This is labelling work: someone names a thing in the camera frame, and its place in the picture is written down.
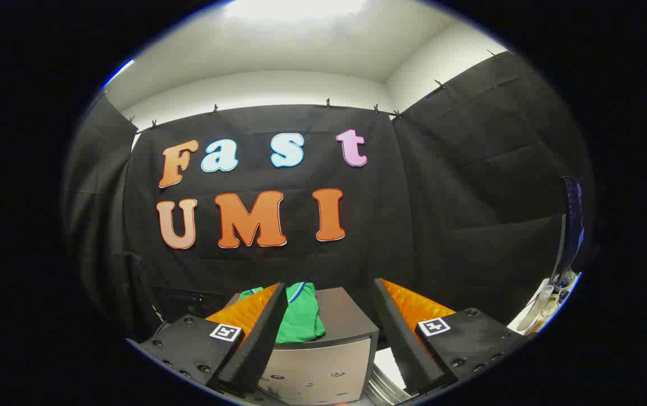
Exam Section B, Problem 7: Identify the dark monitor screen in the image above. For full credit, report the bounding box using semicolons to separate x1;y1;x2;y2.
551;176;587;287

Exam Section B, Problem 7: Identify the green polo shirt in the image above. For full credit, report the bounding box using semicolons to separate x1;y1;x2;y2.
237;282;327;345

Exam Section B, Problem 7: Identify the translucent bottle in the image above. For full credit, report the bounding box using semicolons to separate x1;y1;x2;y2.
517;284;556;332

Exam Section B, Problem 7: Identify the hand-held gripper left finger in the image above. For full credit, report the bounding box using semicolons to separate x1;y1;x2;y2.
126;282;291;396

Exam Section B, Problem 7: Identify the ribbed silver disc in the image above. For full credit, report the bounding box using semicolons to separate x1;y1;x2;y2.
366;348;414;406

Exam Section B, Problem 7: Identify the row of cloth clips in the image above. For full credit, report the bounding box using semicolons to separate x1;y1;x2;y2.
128;50;500;129

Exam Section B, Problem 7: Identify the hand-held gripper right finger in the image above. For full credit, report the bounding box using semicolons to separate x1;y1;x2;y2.
372;277;533;396

